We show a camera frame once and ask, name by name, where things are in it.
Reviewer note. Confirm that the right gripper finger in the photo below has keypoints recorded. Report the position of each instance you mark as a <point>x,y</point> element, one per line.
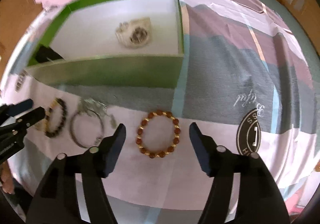
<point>15,109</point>
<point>32,117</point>

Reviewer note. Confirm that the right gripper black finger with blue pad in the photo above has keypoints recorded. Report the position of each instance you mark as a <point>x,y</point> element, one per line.
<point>55,200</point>
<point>259,200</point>

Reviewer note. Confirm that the white wrist watch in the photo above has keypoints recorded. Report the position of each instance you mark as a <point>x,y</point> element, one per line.
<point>135,33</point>

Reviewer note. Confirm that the person's left hand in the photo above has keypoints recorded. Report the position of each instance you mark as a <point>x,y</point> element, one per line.
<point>6,178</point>

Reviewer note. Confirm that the black object in box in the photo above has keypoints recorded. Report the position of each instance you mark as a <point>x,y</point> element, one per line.
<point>46,54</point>

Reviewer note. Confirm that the wooden bed headboard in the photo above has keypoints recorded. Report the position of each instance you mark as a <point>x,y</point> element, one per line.
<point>16,16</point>

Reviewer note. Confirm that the patchwork pink grey bedsheet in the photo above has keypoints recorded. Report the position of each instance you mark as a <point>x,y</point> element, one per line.
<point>249,80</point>

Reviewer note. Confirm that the green cardboard box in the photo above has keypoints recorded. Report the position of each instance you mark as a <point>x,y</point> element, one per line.
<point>84,34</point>

